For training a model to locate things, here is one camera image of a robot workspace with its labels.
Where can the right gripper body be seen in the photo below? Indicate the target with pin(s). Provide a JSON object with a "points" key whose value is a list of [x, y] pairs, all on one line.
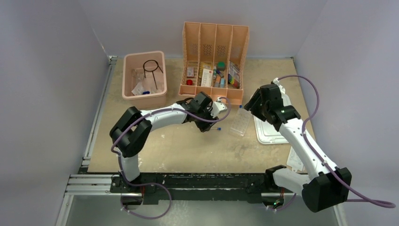
{"points": [[264, 108]]}

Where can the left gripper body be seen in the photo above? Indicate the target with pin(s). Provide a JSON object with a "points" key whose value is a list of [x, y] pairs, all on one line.
{"points": [[207, 114]]}

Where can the clear test tube rack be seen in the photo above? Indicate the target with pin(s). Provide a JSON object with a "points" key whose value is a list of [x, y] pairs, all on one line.
{"points": [[240, 122]]}

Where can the white plastic lid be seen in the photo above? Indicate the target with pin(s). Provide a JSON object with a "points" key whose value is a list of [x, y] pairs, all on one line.
{"points": [[267, 134]]}

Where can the black tripod ring stand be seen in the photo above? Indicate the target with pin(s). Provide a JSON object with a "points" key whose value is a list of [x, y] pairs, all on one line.
{"points": [[152, 71]]}

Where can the small glass beaker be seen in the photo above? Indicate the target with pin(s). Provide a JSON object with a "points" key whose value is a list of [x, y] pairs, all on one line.
{"points": [[137, 75]]}

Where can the white plastic packet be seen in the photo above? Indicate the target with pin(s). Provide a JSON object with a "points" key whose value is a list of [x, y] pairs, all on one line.
{"points": [[138, 89]]}

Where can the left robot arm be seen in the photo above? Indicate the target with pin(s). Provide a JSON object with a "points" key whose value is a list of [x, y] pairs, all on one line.
{"points": [[131, 131]]}

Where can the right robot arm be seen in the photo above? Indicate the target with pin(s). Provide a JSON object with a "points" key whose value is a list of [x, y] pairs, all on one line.
{"points": [[325, 183]]}

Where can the white paper box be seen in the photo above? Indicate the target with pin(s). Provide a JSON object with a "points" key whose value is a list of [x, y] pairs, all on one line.
{"points": [[207, 76]]}

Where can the blue eraser block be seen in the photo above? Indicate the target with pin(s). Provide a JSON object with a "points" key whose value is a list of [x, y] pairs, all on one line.
{"points": [[222, 83]]}

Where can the marker pen pack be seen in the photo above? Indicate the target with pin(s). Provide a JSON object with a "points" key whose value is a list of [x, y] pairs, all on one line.
{"points": [[233, 75]]}

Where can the pink file organizer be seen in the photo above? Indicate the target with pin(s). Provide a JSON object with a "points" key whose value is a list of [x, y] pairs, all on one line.
{"points": [[204, 45]]}

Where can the pink plastic bin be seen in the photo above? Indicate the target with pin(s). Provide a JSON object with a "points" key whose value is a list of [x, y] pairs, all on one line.
{"points": [[157, 97]]}

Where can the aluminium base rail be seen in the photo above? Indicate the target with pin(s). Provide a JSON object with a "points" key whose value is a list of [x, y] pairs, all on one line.
{"points": [[187, 199]]}

